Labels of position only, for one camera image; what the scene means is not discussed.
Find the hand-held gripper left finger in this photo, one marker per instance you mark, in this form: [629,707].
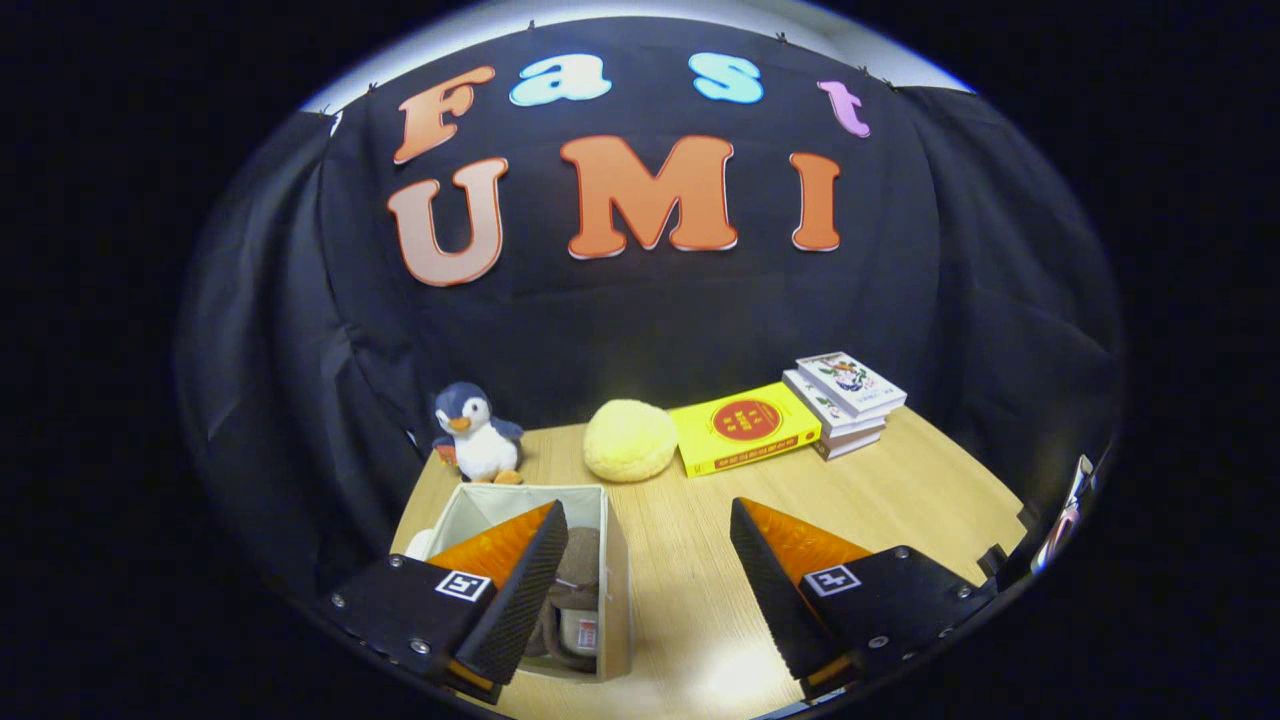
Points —
[520,600]

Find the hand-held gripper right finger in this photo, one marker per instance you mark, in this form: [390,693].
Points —
[775,600]

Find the brown suede shoe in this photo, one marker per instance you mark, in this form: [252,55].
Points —
[582,555]
[560,645]

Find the beige fabric storage box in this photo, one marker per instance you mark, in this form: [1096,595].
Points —
[480,505]

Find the penguin plush toy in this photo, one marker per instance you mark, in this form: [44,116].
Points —
[482,440]

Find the brown-edged book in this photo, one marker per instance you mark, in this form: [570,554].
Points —
[850,445]

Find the yellow book red circle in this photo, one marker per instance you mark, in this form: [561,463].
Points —
[745,430]

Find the yellow round plush bread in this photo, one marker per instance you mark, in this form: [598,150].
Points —
[630,440]

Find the white illustrated cover book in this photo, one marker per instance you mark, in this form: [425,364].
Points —
[850,380]

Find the shiny metal frame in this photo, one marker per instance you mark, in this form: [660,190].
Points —
[1070,500]

